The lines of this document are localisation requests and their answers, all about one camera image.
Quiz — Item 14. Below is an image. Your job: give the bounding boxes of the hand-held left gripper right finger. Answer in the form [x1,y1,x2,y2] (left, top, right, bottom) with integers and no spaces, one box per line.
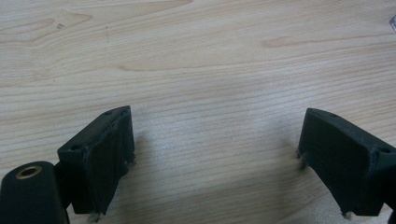
[296,107,396,217]

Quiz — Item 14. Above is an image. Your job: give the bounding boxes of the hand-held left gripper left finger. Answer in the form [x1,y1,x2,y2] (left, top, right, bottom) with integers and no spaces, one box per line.
[57,105,136,217]

